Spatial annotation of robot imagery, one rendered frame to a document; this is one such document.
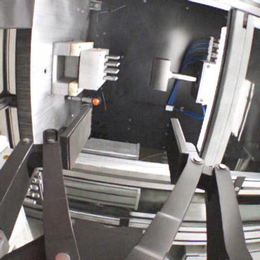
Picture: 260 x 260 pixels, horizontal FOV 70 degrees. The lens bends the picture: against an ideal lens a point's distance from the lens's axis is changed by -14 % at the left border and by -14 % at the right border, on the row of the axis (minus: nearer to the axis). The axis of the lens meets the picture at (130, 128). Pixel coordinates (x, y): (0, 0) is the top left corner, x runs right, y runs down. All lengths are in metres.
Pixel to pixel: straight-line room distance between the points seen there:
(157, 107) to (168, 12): 0.38
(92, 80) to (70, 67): 0.11
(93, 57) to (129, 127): 0.45
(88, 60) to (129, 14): 0.35
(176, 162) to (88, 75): 0.41
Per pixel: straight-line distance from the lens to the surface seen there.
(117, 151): 0.66
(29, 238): 0.65
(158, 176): 0.49
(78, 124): 0.18
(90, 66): 0.53
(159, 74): 0.58
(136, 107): 0.86
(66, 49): 0.53
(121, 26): 0.83
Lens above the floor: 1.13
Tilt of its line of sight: 1 degrees down
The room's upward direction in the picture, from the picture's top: 98 degrees clockwise
